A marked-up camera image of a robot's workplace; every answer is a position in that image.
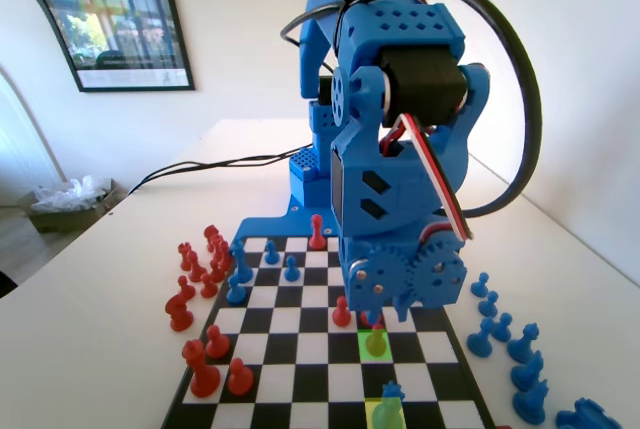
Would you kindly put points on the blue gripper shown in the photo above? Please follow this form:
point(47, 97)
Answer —
point(395, 276)

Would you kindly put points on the blue queen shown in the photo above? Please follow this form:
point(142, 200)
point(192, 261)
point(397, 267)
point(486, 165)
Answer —
point(392, 391)

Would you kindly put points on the black and white chessboard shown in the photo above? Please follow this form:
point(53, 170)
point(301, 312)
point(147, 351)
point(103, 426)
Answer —
point(300, 349)

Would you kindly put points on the blue pawn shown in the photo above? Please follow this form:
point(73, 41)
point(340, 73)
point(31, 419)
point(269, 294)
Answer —
point(488, 304)
point(236, 293)
point(270, 253)
point(480, 286)
point(502, 327)
point(291, 271)

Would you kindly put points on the red queen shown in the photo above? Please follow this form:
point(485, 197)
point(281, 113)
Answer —
point(316, 234)

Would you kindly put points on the blue king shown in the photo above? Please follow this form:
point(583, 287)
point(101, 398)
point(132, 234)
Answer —
point(241, 266)

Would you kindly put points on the blue knight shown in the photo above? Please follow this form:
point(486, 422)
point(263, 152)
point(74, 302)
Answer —
point(527, 374)
point(531, 403)

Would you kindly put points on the red king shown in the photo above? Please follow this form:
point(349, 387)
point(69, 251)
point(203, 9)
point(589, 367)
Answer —
point(202, 374)

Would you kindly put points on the blue rook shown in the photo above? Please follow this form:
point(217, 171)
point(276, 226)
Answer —
point(587, 415)

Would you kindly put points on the cardboard box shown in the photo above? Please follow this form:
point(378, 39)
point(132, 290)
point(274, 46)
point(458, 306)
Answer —
point(75, 221)

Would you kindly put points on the white plastic bag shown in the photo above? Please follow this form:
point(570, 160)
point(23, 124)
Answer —
point(65, 193)

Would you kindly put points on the dark object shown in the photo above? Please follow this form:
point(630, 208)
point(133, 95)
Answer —
point(7, 284)

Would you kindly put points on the framed poster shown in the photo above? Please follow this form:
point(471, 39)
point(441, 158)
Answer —
point(125, 9)

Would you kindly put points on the blue base plate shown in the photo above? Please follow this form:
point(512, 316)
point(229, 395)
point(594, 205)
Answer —
point(265, 226)

